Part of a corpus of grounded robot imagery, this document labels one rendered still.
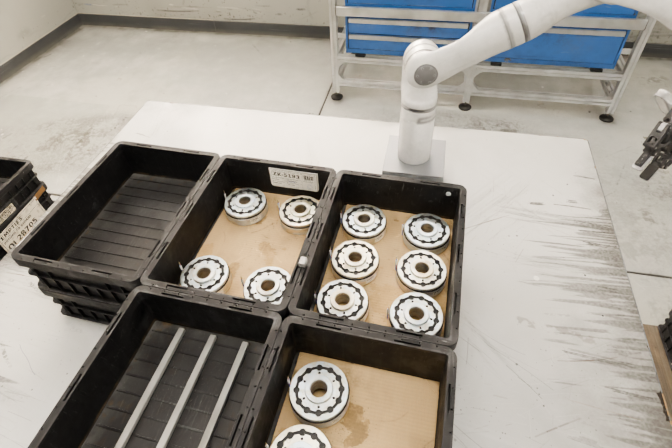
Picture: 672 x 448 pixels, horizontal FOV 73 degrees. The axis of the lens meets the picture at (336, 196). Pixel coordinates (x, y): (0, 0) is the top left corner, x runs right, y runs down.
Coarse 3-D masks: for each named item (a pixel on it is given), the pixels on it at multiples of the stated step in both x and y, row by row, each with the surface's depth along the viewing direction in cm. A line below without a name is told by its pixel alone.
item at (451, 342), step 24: (336, 192) 102; (312, 240) 92; (456, 240) 91; (456, 264) 86; (456, 288) 82; (312, 312) 80; (456, 312) 79; (408, 336) 76; (432, 336) 76; (456, 336) 76
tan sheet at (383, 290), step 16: (400, 224) 107; (448, 224) 107; (336, 240) 105; (384, 240) 104; (400, 240) 104; (384, 256) 101; (400, 256) 101; (448, 256) 100; (384, 272) 98; (448, 272) 97; (320, 288) 95; (368, 288) 95; (384, 288) 95; (400, 288) 95; (384, 304) 92; (368, 320) 90; (384, 320) 89
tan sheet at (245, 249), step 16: (272, 208) 113; (224, 224) 110; (256, 224) 109; (272, 224) 109; (208, 240) 106; (224, 240) 106; (240, 240) 106; (256, 240) 106; (272, 240) 106; (288, 240) 105; (224, 256) 103; (240, 256) 103; (256, 256) 102; (272, 256) 102; (288, 256) 102; (240, 272) 99; (288, 272) 99; (240, 288) 96
